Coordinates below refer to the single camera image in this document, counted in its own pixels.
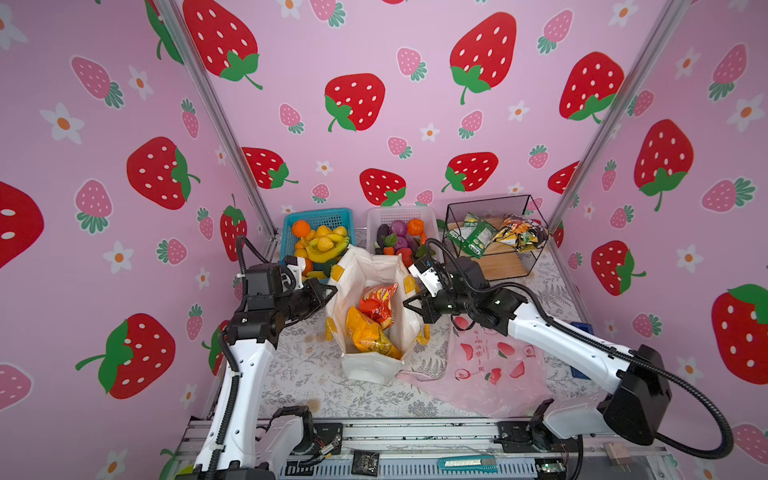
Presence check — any white canvas tote bag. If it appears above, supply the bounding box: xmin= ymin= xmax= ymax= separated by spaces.
xmin=326 ymin=247 xmax=430 ymax=385

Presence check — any green snack packet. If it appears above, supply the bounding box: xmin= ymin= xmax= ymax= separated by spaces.
xmin=446 ymin=213 xmax=498 ymax=258

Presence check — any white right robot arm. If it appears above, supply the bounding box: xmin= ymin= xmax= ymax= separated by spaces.
xmin=403 ymin=257 xmax=735 ymax=460

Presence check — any orange toy pumpkin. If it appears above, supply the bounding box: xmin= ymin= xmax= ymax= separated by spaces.
xmin=407 ymin=218 xmax=424 ymax=237

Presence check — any red snack packet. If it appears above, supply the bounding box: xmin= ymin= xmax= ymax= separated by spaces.
xmin=358 ymin=284 xmax=398 ymax=330

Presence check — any blue object at right edge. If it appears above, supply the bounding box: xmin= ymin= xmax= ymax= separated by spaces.
xmin=566 ymin=321 xmax=596 ymax=381

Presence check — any orange toy tangerine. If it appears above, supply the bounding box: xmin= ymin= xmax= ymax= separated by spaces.
xmin=291 ymin=220 xmax=312 ymax=239

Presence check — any yellow snack packet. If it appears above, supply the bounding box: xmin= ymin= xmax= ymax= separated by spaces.
xmin=345 ymin=307 xmax=403 ymax=360

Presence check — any pink plastic grocery bag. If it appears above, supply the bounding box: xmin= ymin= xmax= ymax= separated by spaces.
xmin=398 ymin=316 xmax=553 ymax=418

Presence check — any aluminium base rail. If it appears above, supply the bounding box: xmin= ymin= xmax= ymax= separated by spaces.
xmin=173 ymin=416 xmax=679 ymax=480

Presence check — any long yellow toy banana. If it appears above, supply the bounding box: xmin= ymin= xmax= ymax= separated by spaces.
xmin=306 ymin=234 xmax=350 ymax=263

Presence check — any teal plastic fruit basket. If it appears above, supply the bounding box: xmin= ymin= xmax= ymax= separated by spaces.
xmin=279 ymin=208 xmax=355 ymax=282

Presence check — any small teal device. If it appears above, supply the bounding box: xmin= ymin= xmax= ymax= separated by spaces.
xmin=437 ymin=455 xmax=498 ymax=473

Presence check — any white plastic vegetable basket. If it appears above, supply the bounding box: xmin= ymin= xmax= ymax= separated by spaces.
xmin=366 ymin=206 xmax=442 ymax=259

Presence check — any yellow toy lemon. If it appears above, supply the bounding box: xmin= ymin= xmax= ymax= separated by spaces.
xmin=316 ymin=235 xmax=335 ymax=252

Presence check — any black wire mesh basket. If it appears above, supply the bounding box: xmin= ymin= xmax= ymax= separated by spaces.
xmin=438 ymin=195 xmax=550 ymax=281

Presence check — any colourful snack packet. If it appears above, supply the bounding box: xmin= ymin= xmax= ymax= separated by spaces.
xmin=494 ymin=215 xmax=549 ymax=253

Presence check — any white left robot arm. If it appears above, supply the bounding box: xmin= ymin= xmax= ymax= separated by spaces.
xmin=177 ymin=256 xmax=337 ymax=479

